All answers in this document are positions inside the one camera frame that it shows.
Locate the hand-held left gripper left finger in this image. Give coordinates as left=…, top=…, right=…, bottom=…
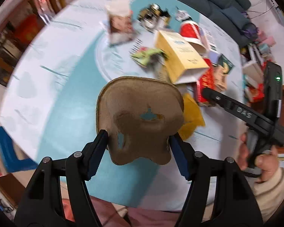
left=14, top=130, right=109, bottom=227

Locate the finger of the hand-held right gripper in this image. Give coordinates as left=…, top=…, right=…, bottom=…
left=201, top=88, right=258, bottom=124

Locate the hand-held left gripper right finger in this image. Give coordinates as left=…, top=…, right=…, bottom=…
left=169, top=132, right=263, bottom=227

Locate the red carton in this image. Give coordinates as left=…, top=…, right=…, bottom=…
left=196, top=63, right=218, bottom=107

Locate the brown pulp tray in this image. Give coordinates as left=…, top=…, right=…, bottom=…
left=95, top=76, right=185, bottom=166

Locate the gold black wrapper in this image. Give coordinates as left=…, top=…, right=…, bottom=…
left=137, top=3, right=171, bottom=32

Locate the person's right forearm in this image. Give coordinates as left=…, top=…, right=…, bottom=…
left=252, top=167, right=284, bottom=223

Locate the person's right hand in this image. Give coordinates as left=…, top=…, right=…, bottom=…
left=237, top=132, right=281, bottom=183

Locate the yellow paper napkin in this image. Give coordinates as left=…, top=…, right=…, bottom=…
left=179, top=93, right=206, bottom=140

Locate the green picture card pack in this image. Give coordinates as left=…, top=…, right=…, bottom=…
left=214, top=54, right=235, bottom=91

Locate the white box with barcode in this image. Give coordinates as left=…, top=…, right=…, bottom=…
left=199, top=27, right=219, bottom=52

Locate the pink clothing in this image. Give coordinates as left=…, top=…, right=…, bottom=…
left=62, top=196, right=181, bottom=227

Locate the yellow box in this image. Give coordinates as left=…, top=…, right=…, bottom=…
left=155, top=30, right=210, bottom=86

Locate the purple bag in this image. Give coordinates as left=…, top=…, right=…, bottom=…
left=243, top=24, right=259, bottom=38

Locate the printed tablecloth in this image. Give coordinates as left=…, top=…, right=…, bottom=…
left=0, top=0, right=245, bottom=212

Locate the blue white box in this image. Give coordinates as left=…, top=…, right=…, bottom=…
left=0, top=125, right=36, bottom=178

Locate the green wrapper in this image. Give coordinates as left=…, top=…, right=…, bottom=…
left=130, top=46, right=168, bottom=68

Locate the dark blue sofa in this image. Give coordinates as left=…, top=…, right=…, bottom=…
left=133, top=0, right=254, bottom=48

